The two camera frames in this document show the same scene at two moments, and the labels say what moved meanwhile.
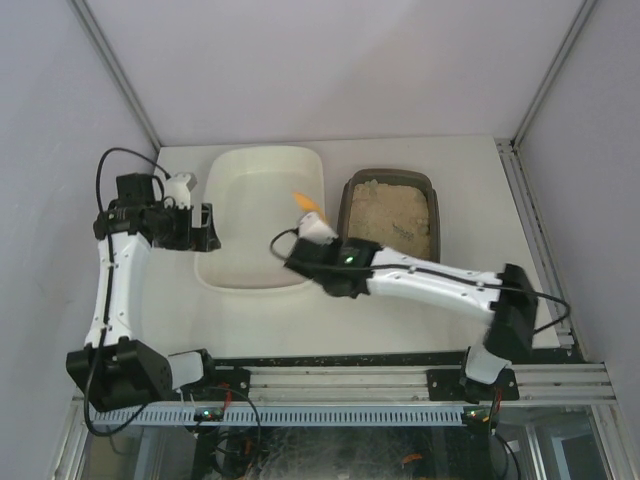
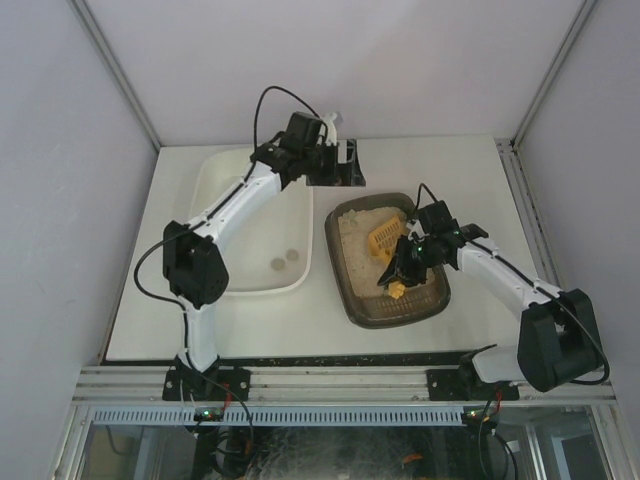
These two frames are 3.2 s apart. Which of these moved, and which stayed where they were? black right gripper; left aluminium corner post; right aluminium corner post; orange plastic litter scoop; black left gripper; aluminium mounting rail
Moved: black right gripper; black left gripper; orange plastic litter scoop
Stayed: aluminium mounting rail; left aluminium corner post; right aluminium corner post
